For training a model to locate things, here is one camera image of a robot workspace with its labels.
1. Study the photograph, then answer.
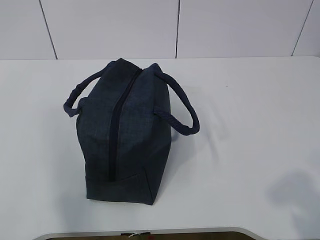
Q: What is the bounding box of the dark blue lunch bag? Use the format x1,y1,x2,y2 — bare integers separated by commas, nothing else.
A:
63,58,200,205

